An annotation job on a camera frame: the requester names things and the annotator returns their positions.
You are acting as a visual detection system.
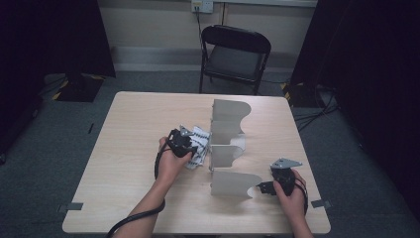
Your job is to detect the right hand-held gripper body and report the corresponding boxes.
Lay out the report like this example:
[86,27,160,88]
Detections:
[268,158,303,197]

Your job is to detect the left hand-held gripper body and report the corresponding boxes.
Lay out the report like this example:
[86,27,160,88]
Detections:
[167,125,199,159]

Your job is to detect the white black-patterned knit cloth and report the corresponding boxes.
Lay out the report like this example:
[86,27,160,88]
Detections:
[185,124,213,171]

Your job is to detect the grey expandable metal rack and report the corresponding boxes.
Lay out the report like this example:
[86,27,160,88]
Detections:
[209,98,263,200]

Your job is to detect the person's left hand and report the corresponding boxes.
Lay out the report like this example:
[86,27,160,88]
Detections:
[156,136,194,190]

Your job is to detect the person's right hand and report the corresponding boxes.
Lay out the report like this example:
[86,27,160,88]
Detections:
[272,169,309,226]

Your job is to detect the grey tape strip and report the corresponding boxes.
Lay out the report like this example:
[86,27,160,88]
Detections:
[310,198,333,209]
[57,201,84,213]

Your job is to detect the black stand base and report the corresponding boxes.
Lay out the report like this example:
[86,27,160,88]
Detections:
[52,72,106,103]
[280,81,318,108]

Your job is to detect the black folding chair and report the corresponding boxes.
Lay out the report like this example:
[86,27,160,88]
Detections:
[198,24,272,96]

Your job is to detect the black curtain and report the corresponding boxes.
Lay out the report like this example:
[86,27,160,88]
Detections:
[290,0,420,212]
[0,0,117,157]

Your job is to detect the right hand-held gripper cable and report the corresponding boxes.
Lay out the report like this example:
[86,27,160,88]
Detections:
[295,177,310,216]

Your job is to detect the hand-held gripper cable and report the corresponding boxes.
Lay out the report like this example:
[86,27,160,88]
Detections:
[295,177,310,216]
[105,130,176,238]

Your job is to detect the black floor cables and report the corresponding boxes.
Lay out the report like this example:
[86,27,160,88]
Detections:
[291,83,341,133]

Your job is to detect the left hand-held gripper cable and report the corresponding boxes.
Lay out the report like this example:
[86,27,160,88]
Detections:
[105,130,176,238]

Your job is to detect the black outlet cable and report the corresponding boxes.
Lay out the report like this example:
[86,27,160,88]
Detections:
[195,6,207,60]

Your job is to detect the white wall power outlet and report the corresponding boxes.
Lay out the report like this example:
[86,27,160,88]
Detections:
[191,0,215,14]

